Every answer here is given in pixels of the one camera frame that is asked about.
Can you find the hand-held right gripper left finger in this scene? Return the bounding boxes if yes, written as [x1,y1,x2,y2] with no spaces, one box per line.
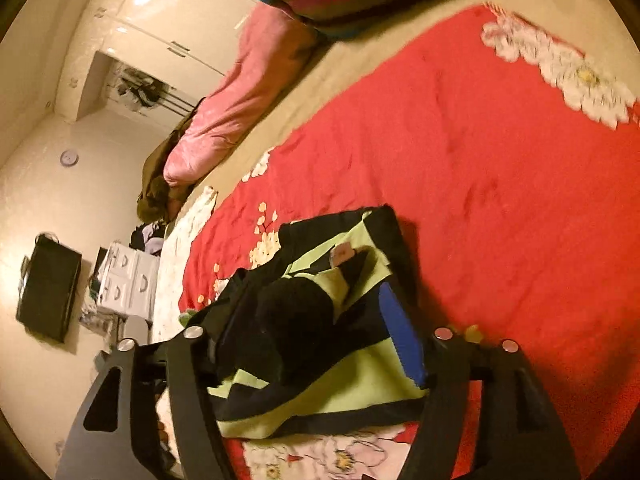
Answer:
[55,325,236,480]

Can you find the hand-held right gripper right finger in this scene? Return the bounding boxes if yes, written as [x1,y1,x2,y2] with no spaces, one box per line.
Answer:
[378,281,581,480]

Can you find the green black striped frog sweater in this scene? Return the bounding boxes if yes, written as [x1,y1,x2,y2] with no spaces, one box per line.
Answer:
[180,205,433,441]

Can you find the pile of dark clothes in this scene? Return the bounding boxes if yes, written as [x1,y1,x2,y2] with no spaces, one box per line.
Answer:
[129,220,168,253]

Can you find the white drawer cabinet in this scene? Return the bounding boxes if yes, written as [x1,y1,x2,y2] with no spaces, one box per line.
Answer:
[95,241,161,318]

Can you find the pale pink patterned blanket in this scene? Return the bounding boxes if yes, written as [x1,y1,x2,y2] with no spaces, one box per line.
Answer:
[150,185,218,341]

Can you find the red floral blanket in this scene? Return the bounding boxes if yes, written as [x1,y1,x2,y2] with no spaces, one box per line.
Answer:
[177,2,640,480]

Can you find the black television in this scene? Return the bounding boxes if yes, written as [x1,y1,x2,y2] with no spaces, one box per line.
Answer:
[15,232,83,343]

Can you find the brown fur-trimmed coat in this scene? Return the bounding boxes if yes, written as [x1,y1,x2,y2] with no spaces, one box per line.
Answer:
[136,97,206,226]

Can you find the pink duvet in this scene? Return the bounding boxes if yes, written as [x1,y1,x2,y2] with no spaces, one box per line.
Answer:
[162,2,326,188]

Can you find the multicolour striped pillow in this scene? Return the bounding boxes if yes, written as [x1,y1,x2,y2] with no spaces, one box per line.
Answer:
[255,0,506,41]

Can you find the white wardrobe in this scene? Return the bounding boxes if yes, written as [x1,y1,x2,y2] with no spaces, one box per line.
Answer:
[55,0,281,123]

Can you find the dark hanging straps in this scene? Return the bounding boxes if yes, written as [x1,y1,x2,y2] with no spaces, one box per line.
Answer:
[117,67,193,111]

